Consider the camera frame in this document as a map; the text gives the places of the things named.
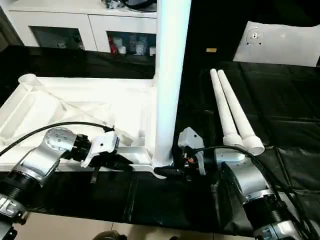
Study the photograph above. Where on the white glass-door cabinet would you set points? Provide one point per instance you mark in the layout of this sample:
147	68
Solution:
62	25

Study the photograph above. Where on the red bottle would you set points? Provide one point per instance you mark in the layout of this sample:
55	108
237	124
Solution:
113	46

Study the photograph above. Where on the grey curtain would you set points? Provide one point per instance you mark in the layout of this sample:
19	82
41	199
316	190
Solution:
8	32

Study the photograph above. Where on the black work mat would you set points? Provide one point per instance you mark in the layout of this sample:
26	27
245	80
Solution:
275	112

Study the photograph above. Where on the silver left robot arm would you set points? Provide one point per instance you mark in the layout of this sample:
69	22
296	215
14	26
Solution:
42	155

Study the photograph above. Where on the black box with gold label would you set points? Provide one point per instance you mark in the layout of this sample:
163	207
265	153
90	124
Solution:
212	27

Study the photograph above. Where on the white plastic table top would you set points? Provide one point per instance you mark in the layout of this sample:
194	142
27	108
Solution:
75	100

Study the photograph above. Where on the grey helmet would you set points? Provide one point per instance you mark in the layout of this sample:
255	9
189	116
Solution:
142	4

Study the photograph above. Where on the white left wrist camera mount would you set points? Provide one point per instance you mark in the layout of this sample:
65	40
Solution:
105	145

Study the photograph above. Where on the white plastic table leg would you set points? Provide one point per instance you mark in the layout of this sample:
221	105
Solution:
170	75
237	107
222	105

